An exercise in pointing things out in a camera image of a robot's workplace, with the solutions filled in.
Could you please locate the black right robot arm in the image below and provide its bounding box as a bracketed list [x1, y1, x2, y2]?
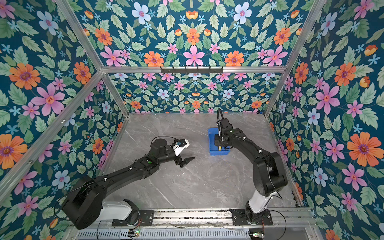
[214, 109, 288, 225]

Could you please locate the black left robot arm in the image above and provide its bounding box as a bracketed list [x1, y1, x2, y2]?
[62, 138, 193, 230]

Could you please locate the blue plastic bin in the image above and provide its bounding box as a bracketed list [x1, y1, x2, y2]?
[209, 128, 230, 156]

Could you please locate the black hook rack bar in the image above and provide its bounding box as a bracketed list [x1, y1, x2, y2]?
[160, 67, 224, 74]

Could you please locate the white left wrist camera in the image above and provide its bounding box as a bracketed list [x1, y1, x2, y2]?
[172, 139, 190, 157]

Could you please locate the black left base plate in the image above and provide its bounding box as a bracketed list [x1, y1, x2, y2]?
[112, 210, 155, 227]

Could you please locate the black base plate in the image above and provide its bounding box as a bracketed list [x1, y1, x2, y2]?
[112, 210, 155, 227]
[229, 209, 273, 226]

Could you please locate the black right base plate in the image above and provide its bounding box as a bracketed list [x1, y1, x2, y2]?
[229, 209, 273, 226]

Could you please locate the white slotted cable duct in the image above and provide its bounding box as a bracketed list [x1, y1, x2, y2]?
[76, 228, 251, 240]

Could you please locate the aluminium front mounting rail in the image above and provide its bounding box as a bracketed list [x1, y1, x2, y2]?
[70, 207, 317, 229]

